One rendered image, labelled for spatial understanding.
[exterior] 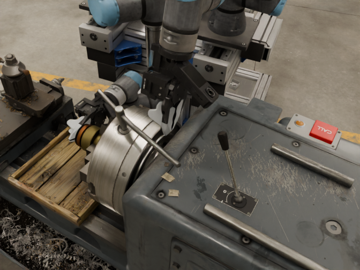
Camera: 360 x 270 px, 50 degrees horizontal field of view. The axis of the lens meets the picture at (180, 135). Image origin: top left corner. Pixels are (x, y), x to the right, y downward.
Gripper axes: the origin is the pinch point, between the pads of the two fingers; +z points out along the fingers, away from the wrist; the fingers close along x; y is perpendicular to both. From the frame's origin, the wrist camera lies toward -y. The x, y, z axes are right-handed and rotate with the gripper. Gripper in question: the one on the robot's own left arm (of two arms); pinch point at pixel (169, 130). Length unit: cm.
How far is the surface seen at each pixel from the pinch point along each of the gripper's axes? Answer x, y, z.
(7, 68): -13, 69, 14
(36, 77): -133, 182, 102
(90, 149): -4.2, 25.6, 20.9
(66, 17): -213, 226, 82
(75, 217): 2.4, 24.6, 43.1
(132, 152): 0.7, 8.7, 10.3
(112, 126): -2.3, 17.5, 8.1
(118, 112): 1.2, 13.8, 0.5
